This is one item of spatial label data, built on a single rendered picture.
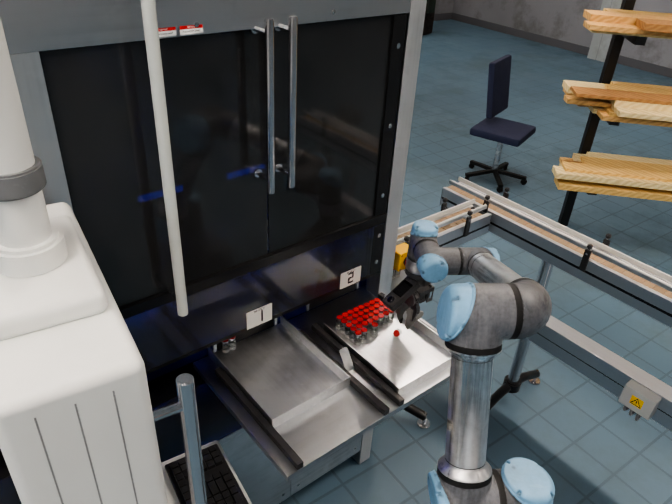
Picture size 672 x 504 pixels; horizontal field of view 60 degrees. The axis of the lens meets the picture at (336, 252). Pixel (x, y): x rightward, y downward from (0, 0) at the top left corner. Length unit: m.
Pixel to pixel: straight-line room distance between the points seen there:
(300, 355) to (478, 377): 0.68
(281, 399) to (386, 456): 1.11
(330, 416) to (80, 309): 0.90
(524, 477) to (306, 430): 0.54
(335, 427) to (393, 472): 1.07
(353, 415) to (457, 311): 0.56
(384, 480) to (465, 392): 1.39
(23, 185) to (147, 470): 0.43
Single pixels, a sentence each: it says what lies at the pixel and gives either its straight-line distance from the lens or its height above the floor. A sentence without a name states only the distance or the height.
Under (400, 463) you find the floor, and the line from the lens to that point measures 2.65.
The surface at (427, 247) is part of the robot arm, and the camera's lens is 1.58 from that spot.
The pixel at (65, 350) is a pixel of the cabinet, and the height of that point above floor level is 1.55.
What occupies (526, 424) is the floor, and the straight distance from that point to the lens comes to 2.95.
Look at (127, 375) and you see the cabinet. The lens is 0.79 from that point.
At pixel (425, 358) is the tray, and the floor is 0.88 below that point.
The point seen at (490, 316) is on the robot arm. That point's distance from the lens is 1.18.
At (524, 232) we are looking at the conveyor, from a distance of 2.48.
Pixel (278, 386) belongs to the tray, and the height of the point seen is 0.88.
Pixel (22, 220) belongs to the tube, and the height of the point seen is 1.67.
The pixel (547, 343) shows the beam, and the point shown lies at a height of 0.47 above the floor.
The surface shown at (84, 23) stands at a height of 1.84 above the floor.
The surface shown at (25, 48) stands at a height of 1.81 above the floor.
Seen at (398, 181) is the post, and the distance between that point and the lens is 1.81.
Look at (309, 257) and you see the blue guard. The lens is 1.68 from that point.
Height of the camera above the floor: 2.07
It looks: 32 degrees down
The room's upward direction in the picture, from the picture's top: 3 degrees clockwise
